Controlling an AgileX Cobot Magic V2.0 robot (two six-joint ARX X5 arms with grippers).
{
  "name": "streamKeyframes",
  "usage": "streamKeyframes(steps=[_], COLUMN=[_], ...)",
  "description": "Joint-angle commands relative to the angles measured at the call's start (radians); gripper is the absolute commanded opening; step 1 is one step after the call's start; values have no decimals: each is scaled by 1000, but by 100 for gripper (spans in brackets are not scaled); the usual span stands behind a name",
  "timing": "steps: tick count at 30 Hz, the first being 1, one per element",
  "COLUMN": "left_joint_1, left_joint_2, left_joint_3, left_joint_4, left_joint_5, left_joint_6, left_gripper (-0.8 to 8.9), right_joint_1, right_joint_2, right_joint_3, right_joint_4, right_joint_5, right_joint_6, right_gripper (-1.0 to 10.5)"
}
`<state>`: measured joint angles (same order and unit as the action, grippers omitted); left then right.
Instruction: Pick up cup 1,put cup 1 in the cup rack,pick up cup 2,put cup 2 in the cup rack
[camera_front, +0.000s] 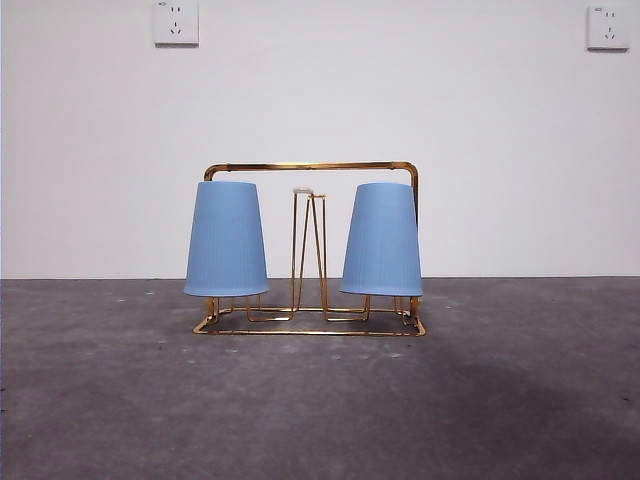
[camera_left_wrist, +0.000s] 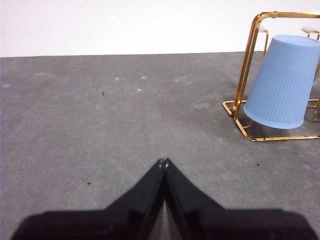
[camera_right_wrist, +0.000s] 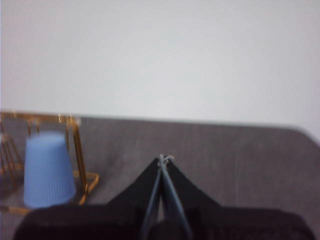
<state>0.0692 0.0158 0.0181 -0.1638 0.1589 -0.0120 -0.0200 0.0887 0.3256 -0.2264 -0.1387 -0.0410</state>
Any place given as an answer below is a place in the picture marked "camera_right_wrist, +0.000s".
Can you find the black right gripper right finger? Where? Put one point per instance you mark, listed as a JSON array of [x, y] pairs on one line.
[[225, 225]]

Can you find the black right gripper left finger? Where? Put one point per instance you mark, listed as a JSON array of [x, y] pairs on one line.
[[100, 222]]

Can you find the blue ribbed cup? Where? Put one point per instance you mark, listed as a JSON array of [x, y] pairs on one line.
[[48, 172]]

